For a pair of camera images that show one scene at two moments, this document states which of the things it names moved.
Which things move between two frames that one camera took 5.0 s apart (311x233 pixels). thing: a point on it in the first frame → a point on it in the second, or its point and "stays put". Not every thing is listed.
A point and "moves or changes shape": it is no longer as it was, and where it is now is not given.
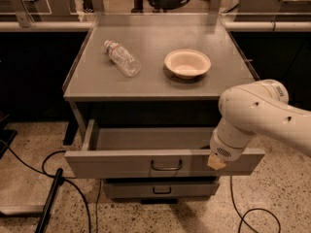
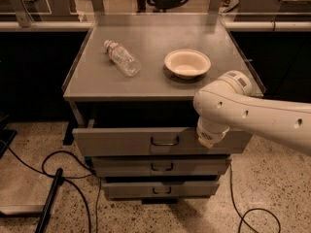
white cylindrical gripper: x=224 y=149 → x=210 y=135
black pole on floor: x=42 y=225 stays put
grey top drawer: x=154 y=152 moves or changes shape
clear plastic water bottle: x=125 y=62 stays put
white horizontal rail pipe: x=233 y=26 stays put
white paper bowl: x=188 y=63 stays put
